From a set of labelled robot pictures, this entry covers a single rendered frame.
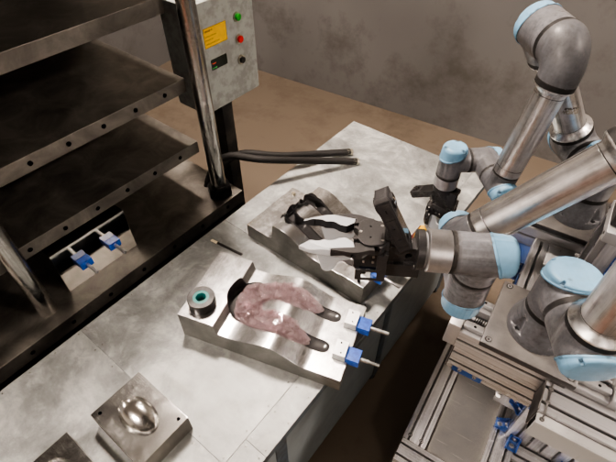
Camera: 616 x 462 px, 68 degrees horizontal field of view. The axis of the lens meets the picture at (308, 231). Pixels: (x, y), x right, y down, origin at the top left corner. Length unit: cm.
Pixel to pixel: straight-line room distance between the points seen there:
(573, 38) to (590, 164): 43
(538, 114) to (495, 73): 230
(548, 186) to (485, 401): 135
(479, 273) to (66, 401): 114
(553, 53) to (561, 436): 88
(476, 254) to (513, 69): 281
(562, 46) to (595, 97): 231
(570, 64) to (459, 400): 135
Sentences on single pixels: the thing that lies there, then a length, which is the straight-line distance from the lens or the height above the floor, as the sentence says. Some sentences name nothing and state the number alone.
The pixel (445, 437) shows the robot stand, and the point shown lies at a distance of 200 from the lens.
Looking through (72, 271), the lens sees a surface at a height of 85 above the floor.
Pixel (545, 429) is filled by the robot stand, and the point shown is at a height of 94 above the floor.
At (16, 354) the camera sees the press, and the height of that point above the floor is 78.
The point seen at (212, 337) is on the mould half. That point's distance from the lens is 140.
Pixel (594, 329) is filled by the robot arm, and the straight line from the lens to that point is 100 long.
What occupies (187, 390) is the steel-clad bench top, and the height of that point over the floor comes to 80.
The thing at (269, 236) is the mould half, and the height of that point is 86.
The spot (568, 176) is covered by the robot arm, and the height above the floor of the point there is 153.
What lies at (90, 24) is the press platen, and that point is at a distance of 146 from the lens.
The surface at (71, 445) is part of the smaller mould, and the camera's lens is 135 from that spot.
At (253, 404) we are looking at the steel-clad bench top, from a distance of 134.
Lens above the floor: 202
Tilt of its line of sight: 46 degrees down
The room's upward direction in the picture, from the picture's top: straight up
